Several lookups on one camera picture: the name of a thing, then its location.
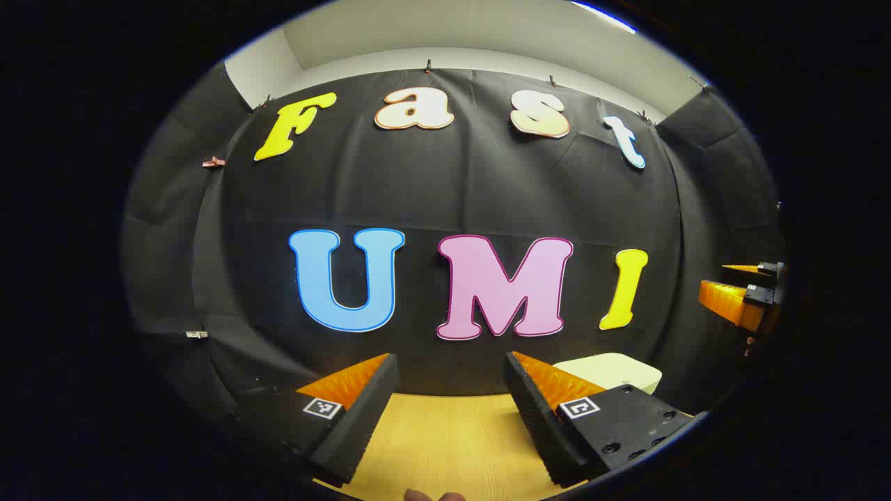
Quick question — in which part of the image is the green desktop garbage bin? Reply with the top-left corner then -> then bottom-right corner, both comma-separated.
553,353 -> 663,395

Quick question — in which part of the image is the black backdrop cloth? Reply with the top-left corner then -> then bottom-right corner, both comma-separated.
122,66 -> 787,432

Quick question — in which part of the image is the wooden desktop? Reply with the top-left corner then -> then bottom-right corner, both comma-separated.
313,393 -> 697,501

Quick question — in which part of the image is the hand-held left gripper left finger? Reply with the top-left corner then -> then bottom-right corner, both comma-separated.
233,353 -> 401,488

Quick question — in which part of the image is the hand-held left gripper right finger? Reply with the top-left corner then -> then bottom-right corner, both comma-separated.
503,351 -> 697,488

